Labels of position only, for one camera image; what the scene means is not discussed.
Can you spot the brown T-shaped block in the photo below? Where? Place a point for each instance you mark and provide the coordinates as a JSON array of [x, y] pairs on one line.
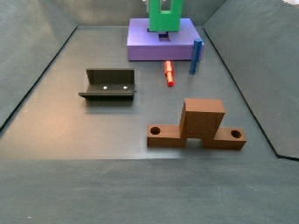
[[202, 115]]

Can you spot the blue cylindrical peg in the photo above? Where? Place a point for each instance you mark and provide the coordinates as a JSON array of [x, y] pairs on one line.
[[195, 54]]

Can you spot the green U-shaped block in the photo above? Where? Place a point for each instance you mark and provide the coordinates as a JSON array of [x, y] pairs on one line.
[[164, 20]]

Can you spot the dark grey fixture bracket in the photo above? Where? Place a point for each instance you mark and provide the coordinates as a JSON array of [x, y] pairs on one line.
[[110, 83]]

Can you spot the purple board with cross slot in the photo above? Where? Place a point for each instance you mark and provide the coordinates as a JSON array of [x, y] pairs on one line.
[[151, 46]]

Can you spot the red cylindrical peg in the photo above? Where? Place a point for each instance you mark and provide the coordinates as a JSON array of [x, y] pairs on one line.
[[168, 72]]

